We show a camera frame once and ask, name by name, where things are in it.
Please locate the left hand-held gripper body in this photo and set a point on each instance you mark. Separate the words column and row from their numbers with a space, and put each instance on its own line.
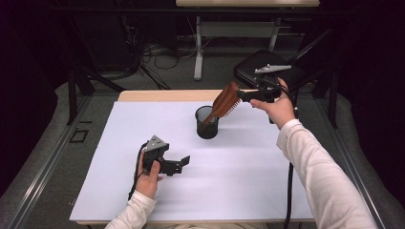
column 157, row 146

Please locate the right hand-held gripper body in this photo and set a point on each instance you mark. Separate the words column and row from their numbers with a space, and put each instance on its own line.
column 269, row 86

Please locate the brown wooden hairbrush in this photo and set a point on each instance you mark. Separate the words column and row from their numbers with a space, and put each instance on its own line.
column 226, row 101

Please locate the black mesh pen cup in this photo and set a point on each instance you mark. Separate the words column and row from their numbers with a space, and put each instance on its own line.
column 208, row 132

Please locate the person's right hand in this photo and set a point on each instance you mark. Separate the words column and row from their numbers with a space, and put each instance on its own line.
column 280, row 111

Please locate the person's left hand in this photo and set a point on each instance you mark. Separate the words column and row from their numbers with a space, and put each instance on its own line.
column 148, row 184

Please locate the black folding chair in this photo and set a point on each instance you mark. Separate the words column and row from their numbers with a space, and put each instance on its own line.
column 246, row 68

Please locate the white table cover sheet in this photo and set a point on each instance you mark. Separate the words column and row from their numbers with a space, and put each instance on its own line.
column 133, row 120

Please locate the light wooden table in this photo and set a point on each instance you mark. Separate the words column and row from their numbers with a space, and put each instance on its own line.
column 159, row 95

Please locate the white-legged background desk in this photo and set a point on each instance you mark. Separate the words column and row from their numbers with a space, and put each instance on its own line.
column 235, row 29

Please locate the black metal stand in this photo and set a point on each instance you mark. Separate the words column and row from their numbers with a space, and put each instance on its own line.
column 333, row 101
column 72, row 95

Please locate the black metal crossbar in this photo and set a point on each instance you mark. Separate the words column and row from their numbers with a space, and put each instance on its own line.
column 127, row 11

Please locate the aluminium floor rail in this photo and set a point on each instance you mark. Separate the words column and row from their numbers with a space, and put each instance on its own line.
column 38, row 178
column 358, row 178

